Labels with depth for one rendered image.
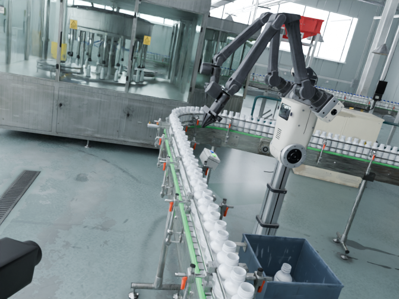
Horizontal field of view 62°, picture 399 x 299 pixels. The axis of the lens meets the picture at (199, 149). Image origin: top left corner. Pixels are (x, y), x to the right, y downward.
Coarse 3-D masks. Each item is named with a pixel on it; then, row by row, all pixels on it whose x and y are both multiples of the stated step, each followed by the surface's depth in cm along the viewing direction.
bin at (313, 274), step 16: (256, 240) 148; (272, 240) 150; (288, 240) 151; (304, 240) 153; (240, 256) 146; (256, 256) 151; (272, 256) 153; (288, 256) 154; (304, 256) 152; (320, 256) 140; (272, 272) 156; (304, 272) 150; (320, 272) 138; (272, 288) 119; (288, 288) 120; (304, 288) 122; (320, 288) 123; (336, 288) 124
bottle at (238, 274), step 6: (234, 270) 87; (240, 270) 87; (234, 276) 85; (240, 276) 84; (228, 282) 86; (234, 282) 85; (240, 282) 84; (228, 288) 85; (234, 288) 84; (222, 294) 87; (228, 294) 85; (234, 294) 84
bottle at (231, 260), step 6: (228, 258) 90; (234, 258) 93; (222, 264) 93; (228, 264) 90; (234, 264) 90; (222, 270) 91; (228, 270) 90; (222, 276) 90; (228, 276) 89; (216, 282) 92; (222, 282) 90; (216, 288) 92; (216, 294) 92
